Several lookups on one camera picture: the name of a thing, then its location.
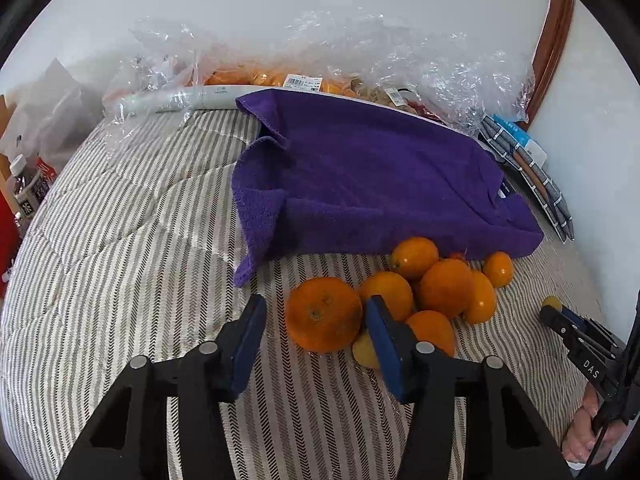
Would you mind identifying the white plastic bag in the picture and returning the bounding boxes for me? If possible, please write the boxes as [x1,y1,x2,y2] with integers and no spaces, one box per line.
[1,60,103,169]

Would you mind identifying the dark drink bottle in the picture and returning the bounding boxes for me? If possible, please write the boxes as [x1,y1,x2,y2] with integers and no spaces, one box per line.
[10,154,49,219]

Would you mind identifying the purple towel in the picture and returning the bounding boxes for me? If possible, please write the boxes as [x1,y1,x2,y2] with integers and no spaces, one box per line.
[232,90,544,286]

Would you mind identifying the blue white tissue pack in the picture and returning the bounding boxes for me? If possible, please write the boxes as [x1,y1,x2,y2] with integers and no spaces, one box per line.
[492,114,548,167]

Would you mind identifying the brown wooden door frame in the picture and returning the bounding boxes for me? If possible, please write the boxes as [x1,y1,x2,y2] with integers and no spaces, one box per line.
[520,0,575,131]

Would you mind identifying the oval orange right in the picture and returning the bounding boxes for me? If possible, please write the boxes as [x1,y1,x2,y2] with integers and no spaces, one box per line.
[463,270,497,325]

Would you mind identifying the small orange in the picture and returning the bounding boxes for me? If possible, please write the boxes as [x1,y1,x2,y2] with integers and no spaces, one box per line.
[358,271,414,322]
[390,236,439,281]
[483,252,514,288]

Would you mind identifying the grey plaid folded cloth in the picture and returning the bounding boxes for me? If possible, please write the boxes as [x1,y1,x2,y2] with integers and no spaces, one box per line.
[480,115,575,242]

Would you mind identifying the back small orange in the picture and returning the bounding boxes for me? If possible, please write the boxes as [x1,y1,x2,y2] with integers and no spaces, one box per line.
[390,236,439,281]

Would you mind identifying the far right small orange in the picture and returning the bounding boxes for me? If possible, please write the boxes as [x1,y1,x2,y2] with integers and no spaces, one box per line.
[483,252,514,288]

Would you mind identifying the large dimpled orange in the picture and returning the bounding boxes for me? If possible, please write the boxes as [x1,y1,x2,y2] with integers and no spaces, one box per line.
[284,278,363,354]

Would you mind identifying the small orange left middle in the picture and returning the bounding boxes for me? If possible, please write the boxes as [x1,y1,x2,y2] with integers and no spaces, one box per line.
[358,271,414,322]

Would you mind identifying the clear plastic fruit bags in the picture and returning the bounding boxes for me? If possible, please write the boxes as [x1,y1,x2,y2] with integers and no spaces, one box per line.
[102,11,535,132]

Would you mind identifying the front round orange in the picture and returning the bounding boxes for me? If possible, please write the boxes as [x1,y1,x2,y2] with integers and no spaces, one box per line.
[406,310,456,358]

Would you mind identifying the central round orange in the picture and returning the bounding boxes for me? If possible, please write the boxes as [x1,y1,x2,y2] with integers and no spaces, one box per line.
[418,259,473,320]

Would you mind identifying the red paper shopping bag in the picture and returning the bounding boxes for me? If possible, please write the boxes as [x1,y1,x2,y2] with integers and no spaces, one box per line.
[0,196,21,296]

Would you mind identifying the small yellow-green fruit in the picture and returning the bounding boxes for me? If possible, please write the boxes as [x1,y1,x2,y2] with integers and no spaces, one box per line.
[352,330,380,370]

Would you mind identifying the right human hand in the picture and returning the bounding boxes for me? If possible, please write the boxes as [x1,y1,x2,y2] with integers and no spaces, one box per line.
[561,384,628,465]

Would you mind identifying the striped quilted mattress cover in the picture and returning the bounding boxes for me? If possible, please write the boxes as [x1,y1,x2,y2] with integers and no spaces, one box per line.
[0,104,601,480]

